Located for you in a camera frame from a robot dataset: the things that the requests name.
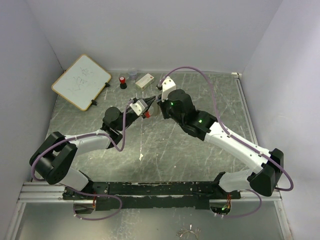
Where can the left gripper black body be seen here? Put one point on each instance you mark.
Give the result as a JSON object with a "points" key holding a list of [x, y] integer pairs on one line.
{"points": [[129, 118]]}

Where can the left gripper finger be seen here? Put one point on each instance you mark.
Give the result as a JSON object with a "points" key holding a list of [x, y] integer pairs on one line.
{"points": [[148, 100], [151, 110]]}

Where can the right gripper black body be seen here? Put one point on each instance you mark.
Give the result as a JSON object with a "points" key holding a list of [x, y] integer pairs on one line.
{"points": [[165, 109]]}

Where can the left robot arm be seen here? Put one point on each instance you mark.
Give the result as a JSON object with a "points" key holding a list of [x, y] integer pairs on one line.
{"points": [[53, 159]]}

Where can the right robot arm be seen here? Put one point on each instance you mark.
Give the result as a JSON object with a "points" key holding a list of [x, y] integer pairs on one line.
{"points": [[262, 174]]}

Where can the white green staple box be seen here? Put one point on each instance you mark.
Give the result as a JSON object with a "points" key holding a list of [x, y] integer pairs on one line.
{"points": [[145, 81]]}

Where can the red black stamp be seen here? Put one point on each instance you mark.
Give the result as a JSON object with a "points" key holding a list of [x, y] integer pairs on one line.
{"points": [[123, 84]]}

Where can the clear jar of paperclips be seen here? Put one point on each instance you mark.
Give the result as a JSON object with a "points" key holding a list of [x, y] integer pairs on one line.
{"points": [[132, 73]]}

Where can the yellow framed whiteboard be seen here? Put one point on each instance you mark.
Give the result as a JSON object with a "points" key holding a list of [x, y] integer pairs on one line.
{"points": [[82, 82]]}

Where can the black base bar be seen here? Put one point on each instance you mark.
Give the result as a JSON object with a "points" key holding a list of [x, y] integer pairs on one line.
{"points": [[148, 195]]}

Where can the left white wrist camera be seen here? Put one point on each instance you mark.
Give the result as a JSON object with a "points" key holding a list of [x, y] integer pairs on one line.
{"points": [[139, 107]]}

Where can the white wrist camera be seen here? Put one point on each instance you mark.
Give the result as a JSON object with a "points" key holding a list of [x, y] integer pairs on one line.
{"points": [[139, 107], [167, 86]]}

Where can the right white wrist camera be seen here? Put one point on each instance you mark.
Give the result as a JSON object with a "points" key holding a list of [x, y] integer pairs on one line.
{"points": [[167, 86]]}

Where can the aluminium rail frame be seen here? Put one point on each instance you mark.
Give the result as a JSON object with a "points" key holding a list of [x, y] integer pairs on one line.
{"points": [[169, 162]]}

